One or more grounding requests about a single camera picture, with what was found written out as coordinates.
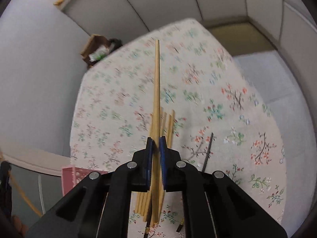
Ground pink perforated utensil holder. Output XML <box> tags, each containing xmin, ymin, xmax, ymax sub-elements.
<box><xmin>61</xmin><ymin>165</ymin><xmax>107</xmax><ymax>196</ymax></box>

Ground black chopstick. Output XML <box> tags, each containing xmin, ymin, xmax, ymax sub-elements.
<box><xmin>201</xmin><ymin>133</ymin><xmax>214</xmax><ymax>173</ymax></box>

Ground white kitchen cabinets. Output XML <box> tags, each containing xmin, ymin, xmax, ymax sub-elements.
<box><xmin>60</xmin><ymin>0</ymin><xmax>317</xmax><ymax>85</ymax></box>

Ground person's left hand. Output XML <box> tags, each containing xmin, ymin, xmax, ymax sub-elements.
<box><xmin>11</xmin><ymin>215</ymin><xmax>29</xmax><ymax>237</ymax></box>

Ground floral tablecloth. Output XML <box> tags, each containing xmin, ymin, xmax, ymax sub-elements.
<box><xmin>70</xmin><ymin>18</ymin><xmax>286</xmax><ymax>225</ymax></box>

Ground bamboo chopstick bundle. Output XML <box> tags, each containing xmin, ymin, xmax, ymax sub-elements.
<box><xmin>134</xmin><ymin>108</ymin><xmax>175</xmax><ymax>222</ymax></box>

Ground brown cardboard box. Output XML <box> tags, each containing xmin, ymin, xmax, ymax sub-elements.
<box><xmin>80</xmin><ymin>34</ymin><xmax>111</xmax><ymax>66</ymax></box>

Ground black trash bin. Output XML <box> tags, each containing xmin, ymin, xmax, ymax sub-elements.
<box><xmin>86</xmin><ymin>38</ymin><xmax>123</xmax><ymax>68</ymax></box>

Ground olive floor mat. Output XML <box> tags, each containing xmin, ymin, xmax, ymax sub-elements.
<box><xmin>208</xmin><ymin>23</ymin><xmax>275</xmax><ymax>57</ymax></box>

